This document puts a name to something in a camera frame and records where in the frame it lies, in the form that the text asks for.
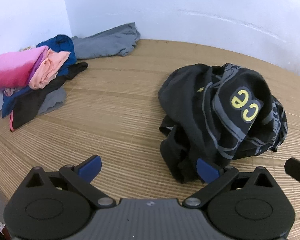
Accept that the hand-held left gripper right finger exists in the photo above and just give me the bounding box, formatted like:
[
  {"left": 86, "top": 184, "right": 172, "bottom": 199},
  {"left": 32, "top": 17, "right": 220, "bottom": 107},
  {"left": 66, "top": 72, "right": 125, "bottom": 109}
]
[{"left": 182, "top": 158, "right": 275, "bottom": 209}]

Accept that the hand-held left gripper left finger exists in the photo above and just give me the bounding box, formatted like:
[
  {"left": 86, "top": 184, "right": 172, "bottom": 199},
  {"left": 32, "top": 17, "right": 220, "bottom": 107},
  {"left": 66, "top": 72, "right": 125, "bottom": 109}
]
[{"left": 25, "top": 154, "right": 117, "bottom": 208}]

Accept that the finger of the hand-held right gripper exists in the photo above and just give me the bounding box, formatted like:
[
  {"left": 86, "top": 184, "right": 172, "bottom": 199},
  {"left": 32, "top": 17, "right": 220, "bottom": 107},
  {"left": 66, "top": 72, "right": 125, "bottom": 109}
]
[{"left": 284, "top": 157, "right": 300, "bottom": 196}]

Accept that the black printed t-shirt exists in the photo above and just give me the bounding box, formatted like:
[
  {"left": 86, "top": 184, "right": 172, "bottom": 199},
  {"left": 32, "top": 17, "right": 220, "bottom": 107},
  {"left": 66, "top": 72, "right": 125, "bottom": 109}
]
[{"left": 158, "top": 63, "right": 288, "bottom": 183}]

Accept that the small grey garment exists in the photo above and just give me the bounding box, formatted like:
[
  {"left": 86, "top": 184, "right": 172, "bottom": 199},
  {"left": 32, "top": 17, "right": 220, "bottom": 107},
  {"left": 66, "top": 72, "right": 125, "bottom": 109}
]
[{"left": 37, "top": 87, "right": 67, "bottom": 115}]

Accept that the peach garment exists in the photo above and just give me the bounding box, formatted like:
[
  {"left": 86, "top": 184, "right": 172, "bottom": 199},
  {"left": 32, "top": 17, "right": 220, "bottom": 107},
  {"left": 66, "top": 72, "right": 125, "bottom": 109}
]
[{"left": 29, "top": 48, "right": 71, "bottom": 90}]

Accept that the floral cloth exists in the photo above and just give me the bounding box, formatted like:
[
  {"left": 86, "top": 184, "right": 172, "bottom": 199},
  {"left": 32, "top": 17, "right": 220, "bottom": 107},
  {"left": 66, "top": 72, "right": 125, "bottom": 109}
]
[{"left": 4, "top": 86, "right": 21, "bottom": 97}]

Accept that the purple garment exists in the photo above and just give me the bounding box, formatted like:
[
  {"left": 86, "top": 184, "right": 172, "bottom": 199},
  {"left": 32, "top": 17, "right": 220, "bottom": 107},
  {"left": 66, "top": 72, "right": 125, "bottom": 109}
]
[{"left": 27, "top": 52, "right": 47, "bottom": 85}]

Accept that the large grey garment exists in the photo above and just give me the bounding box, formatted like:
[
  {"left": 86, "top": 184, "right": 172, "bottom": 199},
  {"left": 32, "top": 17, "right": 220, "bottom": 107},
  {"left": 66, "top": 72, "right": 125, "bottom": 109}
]
[{"left": 71, "top": 22, "right": 141, "bottom": 60}]

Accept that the blue garment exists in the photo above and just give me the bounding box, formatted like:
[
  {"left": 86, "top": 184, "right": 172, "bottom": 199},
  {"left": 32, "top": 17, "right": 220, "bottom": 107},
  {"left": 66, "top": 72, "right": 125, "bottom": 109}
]
[{"left": 1, "top": 34, "right": 77, "bottom": 118}]

